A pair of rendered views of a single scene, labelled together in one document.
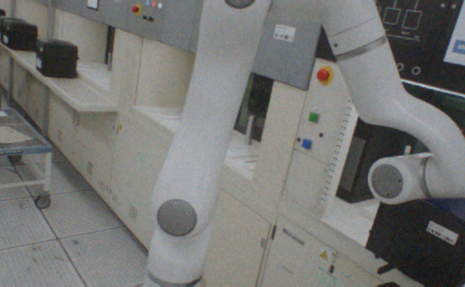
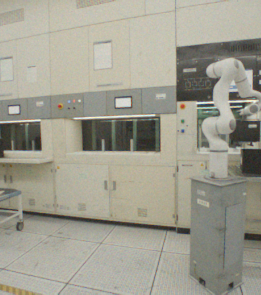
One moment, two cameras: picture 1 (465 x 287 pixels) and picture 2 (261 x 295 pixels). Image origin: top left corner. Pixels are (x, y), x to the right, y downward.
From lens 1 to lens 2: 139 cm
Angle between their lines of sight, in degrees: 34
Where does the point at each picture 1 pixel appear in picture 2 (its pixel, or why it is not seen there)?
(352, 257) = not seen: hidden behind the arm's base
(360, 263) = not seen: hidden behind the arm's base
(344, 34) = (242, 75)
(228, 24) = (234, 72)
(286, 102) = (169, 119)
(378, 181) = (252, 109)
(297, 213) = (186, 156)
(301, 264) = (194, 172)
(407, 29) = (207, 85)
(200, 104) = (225, 95)
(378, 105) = (249, 91)
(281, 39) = (160, 99)
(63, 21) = not seen: outside the picture
